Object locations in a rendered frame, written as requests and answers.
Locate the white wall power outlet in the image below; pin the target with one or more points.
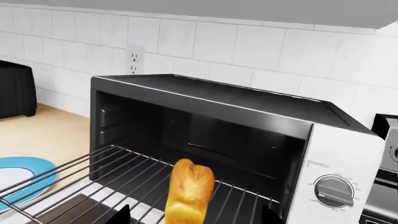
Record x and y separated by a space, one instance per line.
134 59

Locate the silver and black appliance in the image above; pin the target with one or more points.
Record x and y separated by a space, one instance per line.
384 168

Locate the blue and white plate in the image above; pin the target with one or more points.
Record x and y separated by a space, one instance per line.
21 177

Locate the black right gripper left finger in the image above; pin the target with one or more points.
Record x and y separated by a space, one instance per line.
122 215

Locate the black and white toaster oven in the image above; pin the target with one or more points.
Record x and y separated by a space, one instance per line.
236 130

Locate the grey oven timer knob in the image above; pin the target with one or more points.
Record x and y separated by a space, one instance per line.
334 191

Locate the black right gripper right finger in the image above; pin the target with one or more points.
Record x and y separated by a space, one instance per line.
271 216

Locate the golden bread loaf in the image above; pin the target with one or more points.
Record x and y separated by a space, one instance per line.
188 191

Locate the open toaster oven door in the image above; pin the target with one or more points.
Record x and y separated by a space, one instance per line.
93 205

